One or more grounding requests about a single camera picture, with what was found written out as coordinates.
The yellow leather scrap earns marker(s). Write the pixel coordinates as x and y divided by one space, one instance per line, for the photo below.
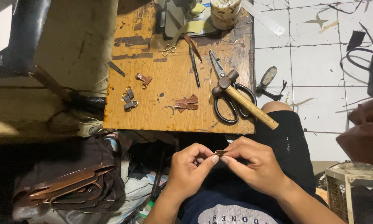
191 28

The white glue can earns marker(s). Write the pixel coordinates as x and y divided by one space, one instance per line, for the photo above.
225 14

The person's right hand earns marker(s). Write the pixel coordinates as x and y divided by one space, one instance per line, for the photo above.
261 168

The person's black shorts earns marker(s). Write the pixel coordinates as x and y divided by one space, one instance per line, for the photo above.
286 149

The grey cardboard pattern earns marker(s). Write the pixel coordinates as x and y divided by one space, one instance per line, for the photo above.
174 18

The heap of plastic bags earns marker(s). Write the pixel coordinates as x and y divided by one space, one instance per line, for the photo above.
136 189

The thin brass rod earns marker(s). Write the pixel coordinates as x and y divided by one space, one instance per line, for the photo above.
210 87

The small wooden work table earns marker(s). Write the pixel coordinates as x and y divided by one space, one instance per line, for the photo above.
174 93

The black leather scrap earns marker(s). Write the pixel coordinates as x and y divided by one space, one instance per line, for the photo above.
356 40

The stack of brown leather strips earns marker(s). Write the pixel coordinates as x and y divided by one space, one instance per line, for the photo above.
186 103

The dark awl tool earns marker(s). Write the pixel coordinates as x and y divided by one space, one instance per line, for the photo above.
194 65

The person's navy printed shirt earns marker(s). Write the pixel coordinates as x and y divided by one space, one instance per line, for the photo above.
233 205

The brown leather bag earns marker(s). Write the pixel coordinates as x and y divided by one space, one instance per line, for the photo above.
365 137

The person's left hand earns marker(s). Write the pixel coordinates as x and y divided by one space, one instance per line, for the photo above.
186 174

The metal ruler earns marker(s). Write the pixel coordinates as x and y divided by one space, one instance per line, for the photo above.
264 18

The narrow brown leather strip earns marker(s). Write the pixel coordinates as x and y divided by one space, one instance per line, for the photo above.
192 46

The black metal pipe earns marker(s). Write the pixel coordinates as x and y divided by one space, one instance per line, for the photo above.
28 31

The tan star shaped scrap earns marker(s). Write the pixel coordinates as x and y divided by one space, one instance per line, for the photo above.
316 21

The dark leather offcut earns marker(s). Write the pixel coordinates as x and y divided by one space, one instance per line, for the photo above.
116 68

